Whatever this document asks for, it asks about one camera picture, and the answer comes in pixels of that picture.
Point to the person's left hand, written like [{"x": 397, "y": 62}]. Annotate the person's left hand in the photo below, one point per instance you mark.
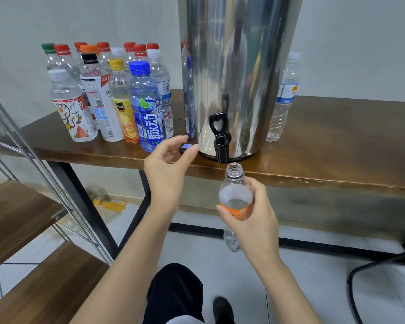
[{"x": 165, "y": 175}]

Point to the person's right hand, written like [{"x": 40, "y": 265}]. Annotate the person's right hand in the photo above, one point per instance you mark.
[{"x": 256, "y": 229}]

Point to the black bottle cap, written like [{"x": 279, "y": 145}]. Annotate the black bottle cap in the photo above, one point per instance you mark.
[{"x": 187, "y": 147}]

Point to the orange label black cap bottle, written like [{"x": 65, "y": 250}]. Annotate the orange label black cap bottle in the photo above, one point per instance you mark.
[{"x": 235, "y": 189}]

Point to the blue cap plastic bottle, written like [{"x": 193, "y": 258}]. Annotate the blue cap plastic bottle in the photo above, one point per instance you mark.
[{"x": 148, "y": 114}]

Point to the yellow label plastic bottle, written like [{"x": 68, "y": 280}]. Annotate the yellow label plastic bottle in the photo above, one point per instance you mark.
[{"x": 121, "y": 104}]

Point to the white cap blue label bottle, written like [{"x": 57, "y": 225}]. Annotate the white cap blue label bottle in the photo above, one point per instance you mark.
[{"x": 163, "y": 91}]

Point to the white patterned label plastic bottle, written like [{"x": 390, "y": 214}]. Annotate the white patterned label plastic bottle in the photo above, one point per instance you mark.
[{"x": 71, "y": 111}]

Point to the white-cap blue-label bottle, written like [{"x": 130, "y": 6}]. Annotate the white-cap blue-label bottle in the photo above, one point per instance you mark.
[{"x": 118, "y": 52}]

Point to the green red label plastic bottle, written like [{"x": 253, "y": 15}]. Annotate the green red label plastic bottle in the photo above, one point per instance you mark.
[{"x": 129, "y": 46}]

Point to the stainless steel water dispenser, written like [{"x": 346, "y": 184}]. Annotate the stainless steel water dispenser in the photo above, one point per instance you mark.
[{"x": 239, "y": 64}]

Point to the slim blue label plastic bottle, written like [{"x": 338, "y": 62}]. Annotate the slim blue label plastic bottle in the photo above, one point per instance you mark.
[{"x": 283, "y": 97}]

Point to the orange cap clear plastic bottle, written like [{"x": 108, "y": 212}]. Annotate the orange cap clear plastic bottle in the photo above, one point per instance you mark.
[{"x": 90, "y": 49}]

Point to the wooden metal shelf rack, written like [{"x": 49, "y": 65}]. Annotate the wooden metal shelf rack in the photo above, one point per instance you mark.
[{"x": 13, "y": 219}]

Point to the green label plastic water bottle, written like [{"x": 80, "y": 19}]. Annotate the green label plastic water bottle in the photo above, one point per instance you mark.
[{"x": 48, "y": 54}]

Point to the person's left forearm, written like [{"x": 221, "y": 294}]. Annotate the person's left forearm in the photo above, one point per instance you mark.
[{"x": 121, "y": 280}]

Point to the person's black shoe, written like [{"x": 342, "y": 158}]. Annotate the person's black shoe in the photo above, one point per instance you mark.
[{"x": 223, "y": 311}]

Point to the person's black trouser leg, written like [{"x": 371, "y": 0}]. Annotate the person's black trouser leg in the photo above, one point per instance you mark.
[{"x": 172, "y": 293}]

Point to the yellow debris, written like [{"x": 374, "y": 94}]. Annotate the yellow debris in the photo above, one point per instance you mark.
[{"x": 111, "y": 205}]

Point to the black metal table frame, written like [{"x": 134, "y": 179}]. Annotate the black metal table frame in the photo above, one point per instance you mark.
[{"x": 88, "y": 205}]

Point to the wooden stool with black frame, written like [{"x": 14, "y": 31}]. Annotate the wooden stool with black frame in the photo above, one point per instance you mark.
[{"x": 385, "y": 273}]

